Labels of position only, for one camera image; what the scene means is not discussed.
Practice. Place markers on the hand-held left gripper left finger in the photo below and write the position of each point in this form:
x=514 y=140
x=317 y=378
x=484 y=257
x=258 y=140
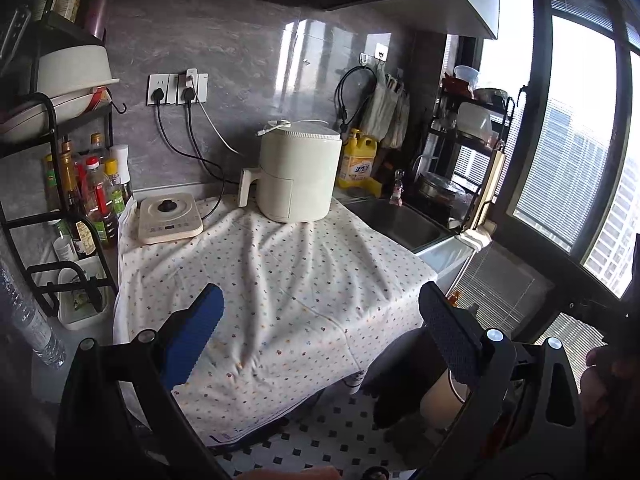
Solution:
x=197 y=325

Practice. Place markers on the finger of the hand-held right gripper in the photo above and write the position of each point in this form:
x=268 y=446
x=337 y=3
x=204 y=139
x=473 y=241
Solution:
x=595 y=312

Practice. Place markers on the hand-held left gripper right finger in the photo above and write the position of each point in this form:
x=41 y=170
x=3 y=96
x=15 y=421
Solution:
x=450 y=330

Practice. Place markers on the beige round waste bin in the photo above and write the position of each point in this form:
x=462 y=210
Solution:
x=442 y=400

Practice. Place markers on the person's right hand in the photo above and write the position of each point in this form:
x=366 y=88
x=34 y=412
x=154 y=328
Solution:
x=607 y=385

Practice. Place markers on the small orange bottle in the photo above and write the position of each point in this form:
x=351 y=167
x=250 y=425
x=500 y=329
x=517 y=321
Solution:
x=453 y=299

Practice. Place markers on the grey ribbed panel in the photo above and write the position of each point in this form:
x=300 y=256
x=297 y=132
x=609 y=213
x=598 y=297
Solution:
x=505 y=290

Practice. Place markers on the white sink cabinet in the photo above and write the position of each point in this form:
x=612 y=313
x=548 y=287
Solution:
x=450 y=260

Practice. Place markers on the dark cloth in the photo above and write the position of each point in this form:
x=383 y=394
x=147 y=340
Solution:
x=400 y=380

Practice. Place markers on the floral white tablecloth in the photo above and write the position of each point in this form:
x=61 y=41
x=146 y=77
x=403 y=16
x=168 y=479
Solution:
x=280 y=285

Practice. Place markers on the folded white cloth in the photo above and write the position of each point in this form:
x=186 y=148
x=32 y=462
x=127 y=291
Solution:
x=477 y=236

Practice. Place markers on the cream induction cooker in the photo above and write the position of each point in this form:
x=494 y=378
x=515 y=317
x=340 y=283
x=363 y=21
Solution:
x=170 y=220

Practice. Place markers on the brown cardboard box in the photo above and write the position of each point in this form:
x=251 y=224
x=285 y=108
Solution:
x=420 y=440

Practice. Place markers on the steel sink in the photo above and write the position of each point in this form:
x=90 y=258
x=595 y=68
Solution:
x=400 y=225

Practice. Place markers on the white rectangular plastic tub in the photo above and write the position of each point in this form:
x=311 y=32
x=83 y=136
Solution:
x=80 y=315

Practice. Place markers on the steel pot with lid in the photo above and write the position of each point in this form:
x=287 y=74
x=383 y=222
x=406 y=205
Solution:
x=440 y=187

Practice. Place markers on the small pink bottle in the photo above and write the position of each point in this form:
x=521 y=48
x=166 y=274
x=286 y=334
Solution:
x=397 y=190

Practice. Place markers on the person's bare foot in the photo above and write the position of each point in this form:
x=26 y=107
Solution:
x=378 y=474

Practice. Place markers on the clear water bottle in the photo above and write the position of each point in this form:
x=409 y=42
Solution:
x=35 y=325

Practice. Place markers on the yellow sponge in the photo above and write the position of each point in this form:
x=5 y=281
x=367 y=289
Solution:
x=367 y=189

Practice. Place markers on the row of condiment bottles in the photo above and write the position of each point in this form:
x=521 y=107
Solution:
x=95 y=195

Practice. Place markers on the chrome faucet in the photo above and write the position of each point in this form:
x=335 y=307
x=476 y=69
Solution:
x=420 y=165

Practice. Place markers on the person's bare leg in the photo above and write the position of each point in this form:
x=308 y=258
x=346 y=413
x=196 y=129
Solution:
x=290 y=475

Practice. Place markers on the cream air fryer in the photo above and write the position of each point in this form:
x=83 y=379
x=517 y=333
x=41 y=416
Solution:
x=297 y=175

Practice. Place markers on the black dish rack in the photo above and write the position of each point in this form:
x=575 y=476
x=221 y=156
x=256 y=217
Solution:
x=450 y=145

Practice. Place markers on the yellow detergent bottle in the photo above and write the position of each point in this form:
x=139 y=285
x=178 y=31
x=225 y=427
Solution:
x=357 y=160

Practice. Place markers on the black framed window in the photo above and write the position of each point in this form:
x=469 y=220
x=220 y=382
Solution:
x=537 y=110

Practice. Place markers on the white plastic container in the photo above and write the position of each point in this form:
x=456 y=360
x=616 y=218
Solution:
x=475 y=120

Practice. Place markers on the clear glass cup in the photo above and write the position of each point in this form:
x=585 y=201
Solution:
x=450 y=117

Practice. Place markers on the hanging plastic bags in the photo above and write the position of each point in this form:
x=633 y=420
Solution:
x=385 y=110

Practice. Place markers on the steel bowl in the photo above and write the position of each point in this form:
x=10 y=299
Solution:
x=490 y=96

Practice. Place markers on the dark red bowl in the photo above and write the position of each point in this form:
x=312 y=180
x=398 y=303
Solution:
x=457 y=85

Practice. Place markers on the red striped packet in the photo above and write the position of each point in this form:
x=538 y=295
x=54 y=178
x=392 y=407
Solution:
x=99 y=100

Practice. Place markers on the black metal shelf rack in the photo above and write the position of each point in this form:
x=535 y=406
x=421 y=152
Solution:
x=52 y=125

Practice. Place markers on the shallow white bowl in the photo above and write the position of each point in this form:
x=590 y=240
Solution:
x=50 y=117

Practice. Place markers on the clear lidded container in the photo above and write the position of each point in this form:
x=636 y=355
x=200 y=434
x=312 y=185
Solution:
x=467 y=75

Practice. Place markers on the white mixing bowl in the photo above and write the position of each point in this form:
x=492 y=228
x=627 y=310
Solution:
x=75 y=72

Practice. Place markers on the white wall socket panel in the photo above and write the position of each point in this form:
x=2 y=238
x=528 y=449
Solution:
x=167 y=89

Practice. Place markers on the clear wall hook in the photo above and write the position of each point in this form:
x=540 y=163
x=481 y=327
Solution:
x=382 y=52
x=365 y=59

